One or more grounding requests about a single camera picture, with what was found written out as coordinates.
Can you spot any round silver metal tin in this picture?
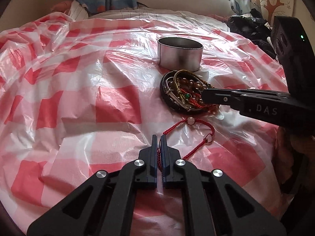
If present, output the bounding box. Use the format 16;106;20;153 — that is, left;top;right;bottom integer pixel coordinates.
157;37;203;72

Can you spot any silver metal bangle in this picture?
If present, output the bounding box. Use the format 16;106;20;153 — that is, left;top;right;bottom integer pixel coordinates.
161;77;191;112

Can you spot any right hand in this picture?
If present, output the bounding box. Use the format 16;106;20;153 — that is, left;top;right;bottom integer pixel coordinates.
272;127;314;195

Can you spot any gold cord beaded bracelet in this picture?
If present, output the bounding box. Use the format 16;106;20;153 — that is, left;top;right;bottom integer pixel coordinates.
172;69;215;104

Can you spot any red white checkered plastic sheet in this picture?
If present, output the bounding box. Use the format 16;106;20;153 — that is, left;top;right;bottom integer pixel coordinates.
1;12;288;235

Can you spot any black braided leather bracelet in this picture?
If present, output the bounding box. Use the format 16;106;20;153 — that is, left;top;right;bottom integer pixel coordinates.
159;70;217;115

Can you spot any black jacket pile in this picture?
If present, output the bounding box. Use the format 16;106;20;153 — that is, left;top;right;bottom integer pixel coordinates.
226;9;277;59

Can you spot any pink pillow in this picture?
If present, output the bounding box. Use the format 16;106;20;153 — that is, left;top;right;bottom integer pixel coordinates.
51;1;72;14

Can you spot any red cord bracelet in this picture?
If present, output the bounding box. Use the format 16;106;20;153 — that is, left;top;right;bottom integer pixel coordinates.
156;117;216;173

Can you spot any amber bead bracelet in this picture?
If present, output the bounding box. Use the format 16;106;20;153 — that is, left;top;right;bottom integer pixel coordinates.
180;76;220;114

